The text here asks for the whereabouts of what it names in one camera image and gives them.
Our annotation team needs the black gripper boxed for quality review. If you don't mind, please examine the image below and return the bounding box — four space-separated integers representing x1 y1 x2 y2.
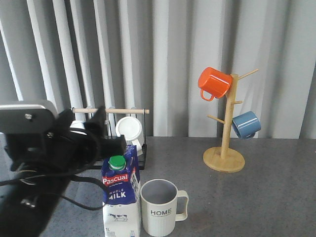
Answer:
4 106 126 173

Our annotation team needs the Pascual whole milk carton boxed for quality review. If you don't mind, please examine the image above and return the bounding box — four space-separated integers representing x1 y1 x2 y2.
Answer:
101 145 141 237

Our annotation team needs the cream HOME mug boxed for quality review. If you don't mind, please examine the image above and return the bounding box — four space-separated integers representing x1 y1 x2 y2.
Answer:
140 179 189 237

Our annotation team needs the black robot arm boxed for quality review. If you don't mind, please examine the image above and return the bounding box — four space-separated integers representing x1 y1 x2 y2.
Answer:
0 105 125 237

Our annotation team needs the ribbed white hanging mug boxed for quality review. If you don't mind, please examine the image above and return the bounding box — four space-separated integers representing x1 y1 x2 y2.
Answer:
116 116 144 156

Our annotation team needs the round white hanging mug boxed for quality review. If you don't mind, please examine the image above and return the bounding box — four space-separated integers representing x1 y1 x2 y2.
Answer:
70 120 86 135

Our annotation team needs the grey pleated curtain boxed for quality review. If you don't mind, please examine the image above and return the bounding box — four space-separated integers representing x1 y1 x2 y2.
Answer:
0 0 316 139

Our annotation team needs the wooden mug tree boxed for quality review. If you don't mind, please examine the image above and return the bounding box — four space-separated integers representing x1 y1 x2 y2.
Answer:
203 69 259 173

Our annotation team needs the orange enamel mug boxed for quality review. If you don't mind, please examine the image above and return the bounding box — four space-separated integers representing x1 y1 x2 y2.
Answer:
198 67 233 101

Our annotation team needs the blue enamel mug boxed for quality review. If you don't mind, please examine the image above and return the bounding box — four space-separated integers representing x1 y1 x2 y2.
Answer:
232 111 261 140

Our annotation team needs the black wire mug rack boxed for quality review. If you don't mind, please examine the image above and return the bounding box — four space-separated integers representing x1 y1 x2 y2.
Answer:
71 107 151 170

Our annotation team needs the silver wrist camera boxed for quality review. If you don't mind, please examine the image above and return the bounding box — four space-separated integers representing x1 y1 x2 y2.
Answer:
0 100 58 134

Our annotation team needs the black cable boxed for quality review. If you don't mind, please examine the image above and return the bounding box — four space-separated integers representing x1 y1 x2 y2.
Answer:
0 133 109 211

